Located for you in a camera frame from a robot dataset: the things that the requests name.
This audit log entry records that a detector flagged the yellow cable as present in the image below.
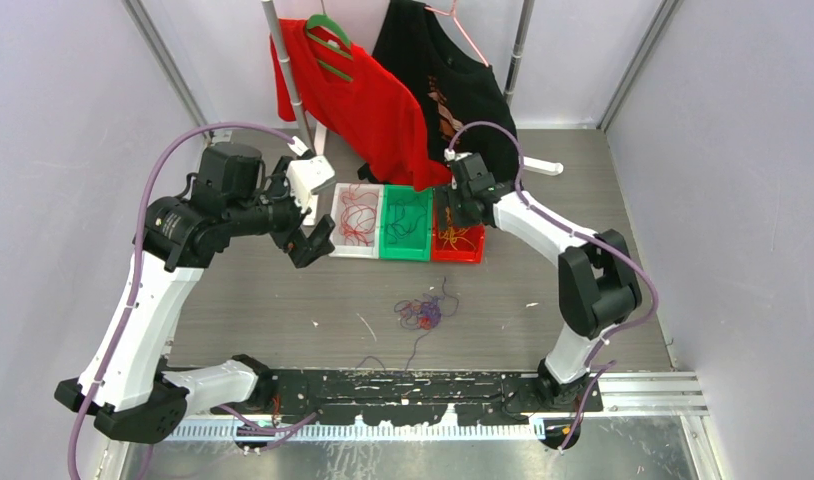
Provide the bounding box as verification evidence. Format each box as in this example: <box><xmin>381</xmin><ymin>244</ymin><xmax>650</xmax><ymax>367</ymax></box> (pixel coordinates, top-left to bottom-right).
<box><xmin>435</xmin><ymin>211</ymin><xmax>478</xmax><ymax>253</ymax></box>

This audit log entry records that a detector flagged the red cable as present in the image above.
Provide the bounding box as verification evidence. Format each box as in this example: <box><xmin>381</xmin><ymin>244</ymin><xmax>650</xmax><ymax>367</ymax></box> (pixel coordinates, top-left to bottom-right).
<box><xmin>337</xmin><ymin>185</ymin><xmax>382</xmax><ymax>250</ymax></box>

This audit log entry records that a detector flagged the coloured cable pile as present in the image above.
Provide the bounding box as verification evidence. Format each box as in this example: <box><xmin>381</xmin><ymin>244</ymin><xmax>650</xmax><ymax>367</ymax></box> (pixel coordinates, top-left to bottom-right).
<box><xmin>353</xmin><ymin>276</ymin><xmax>461</xmax><ymax>374</ymax></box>

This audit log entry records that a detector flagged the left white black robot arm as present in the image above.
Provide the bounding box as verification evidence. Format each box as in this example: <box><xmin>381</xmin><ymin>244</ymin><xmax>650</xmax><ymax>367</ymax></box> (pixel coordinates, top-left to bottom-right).
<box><xmin>55</xmin><ymin>142</ymin><xmax>335</xmax><ymax>445</ymax></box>

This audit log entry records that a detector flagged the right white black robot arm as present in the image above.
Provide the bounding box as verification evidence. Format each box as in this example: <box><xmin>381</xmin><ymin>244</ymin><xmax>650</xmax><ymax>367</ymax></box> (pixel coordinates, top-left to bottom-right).
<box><xmin>434</xmin><ymin>150</ymin><xmax>642</xmax><ymax>411</ymax></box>

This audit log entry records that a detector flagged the red plastic bin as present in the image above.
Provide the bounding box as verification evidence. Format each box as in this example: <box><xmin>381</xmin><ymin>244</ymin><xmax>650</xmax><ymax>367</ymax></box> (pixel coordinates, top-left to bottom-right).
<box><xmin>430</xmin><ymin>198</ymin><xmax>485</xmax><ymax>264</ymax></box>

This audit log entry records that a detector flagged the green plastic bin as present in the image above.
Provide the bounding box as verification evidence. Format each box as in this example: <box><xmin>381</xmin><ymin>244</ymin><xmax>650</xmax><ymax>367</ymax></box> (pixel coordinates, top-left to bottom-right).
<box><xmin>379</xmin><ymin>185</ymin><xmax>433</xmax><ymax>262</ymax></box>

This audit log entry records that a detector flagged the white plastic bin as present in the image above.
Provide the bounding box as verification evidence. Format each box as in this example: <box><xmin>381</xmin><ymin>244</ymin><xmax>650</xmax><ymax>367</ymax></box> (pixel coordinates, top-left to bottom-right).
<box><xmin>329</xmin><ymin>183</ymin><xmax>384</xmax><ymax>260</ymax></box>

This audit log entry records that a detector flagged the metal clothes rack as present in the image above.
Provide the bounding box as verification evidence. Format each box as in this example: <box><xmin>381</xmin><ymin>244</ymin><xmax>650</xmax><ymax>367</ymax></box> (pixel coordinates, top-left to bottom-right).
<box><xmin>260</xmin><ymin>0</ymin><xmax>564</xmax><ymax>207</ymax></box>

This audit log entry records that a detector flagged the black printed t-shirt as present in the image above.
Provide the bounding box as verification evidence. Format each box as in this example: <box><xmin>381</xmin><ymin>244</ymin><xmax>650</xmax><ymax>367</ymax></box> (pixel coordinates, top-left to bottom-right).
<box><xmin>358</xmin><ymin>1</ymin><xmax>516</xmax><ymax>191</ymax></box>

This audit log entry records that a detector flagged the red t-shirt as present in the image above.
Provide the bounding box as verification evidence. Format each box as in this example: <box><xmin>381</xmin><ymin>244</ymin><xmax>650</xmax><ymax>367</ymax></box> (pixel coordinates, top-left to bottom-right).
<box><xmin>279</xmin><ymin>18</ymin><xmax>451</xmax><ymax>191</ymax></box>

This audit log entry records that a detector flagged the pink clothes hanger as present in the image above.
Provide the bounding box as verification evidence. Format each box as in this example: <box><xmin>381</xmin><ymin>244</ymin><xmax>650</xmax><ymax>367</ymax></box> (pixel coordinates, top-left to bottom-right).
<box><xmin>424</xmin><ymin>0</ymin><xmax>490</xmax><ymax>67</ymax></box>

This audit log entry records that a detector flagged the green clothes hanger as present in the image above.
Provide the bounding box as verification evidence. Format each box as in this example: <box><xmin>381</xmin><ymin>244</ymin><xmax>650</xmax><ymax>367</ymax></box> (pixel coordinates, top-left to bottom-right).
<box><xmin>304</xmin><ymin>13</ymin><xmax>353</xmax><ymax>82</ymax></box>

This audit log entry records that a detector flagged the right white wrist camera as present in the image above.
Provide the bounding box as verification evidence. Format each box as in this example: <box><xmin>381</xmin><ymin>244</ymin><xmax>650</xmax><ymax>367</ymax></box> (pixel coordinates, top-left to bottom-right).
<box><xmin>443</xmin><ymin>149</ymin><xmax>484</xmax><ymax>169</ymax></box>

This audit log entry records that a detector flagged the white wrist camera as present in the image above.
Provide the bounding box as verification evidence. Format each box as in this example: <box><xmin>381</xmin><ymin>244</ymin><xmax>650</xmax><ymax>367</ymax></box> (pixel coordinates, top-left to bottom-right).
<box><xmin>443</xmin><ymin>149</ymin><xmax>484</xmax><ymax>169</ymax></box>
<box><xmin>286</xmin><ymin>155</ymin><xmax>336</xmax><ymax>213</ymax></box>

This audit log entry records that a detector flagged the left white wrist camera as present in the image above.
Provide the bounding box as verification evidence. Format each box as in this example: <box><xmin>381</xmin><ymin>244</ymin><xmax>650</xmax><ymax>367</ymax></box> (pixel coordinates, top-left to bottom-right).
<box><xmin>286</xmin><ymin>155</ymin><xmax>336</xmax><ymax>213</ymax></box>

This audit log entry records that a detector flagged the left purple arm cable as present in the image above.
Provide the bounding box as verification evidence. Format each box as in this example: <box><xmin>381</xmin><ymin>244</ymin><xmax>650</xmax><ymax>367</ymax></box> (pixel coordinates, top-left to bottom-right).
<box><xmin>66</xmin><ymin>121</ymin><xmax>325</xmax><ymax>480</ymax></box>

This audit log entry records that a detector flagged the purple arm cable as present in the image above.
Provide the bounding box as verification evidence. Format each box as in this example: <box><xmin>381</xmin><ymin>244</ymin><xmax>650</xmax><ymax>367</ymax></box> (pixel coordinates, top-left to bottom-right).
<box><xmin>66</xmin><ymin>121</ymin><xmax>325</xmax><ymax>480</ymax></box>
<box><xmin>446</xmin><ymin>121</ymin><xmax>661</xmax><ymax>455</ymax></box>

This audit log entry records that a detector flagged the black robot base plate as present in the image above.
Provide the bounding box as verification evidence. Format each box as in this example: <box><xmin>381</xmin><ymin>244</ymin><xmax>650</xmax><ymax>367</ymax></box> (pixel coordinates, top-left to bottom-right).
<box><xmin>233</xmin><ymin>369</ymin><xmax>603</xmax><ymax>427</ymax></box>

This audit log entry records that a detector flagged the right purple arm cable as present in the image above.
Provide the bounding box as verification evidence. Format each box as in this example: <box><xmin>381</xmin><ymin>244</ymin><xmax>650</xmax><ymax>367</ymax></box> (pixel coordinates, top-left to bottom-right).
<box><xmin>446</xmin><ymin>121</ymin><xmax>661</xmax><ymax>455</ymax></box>

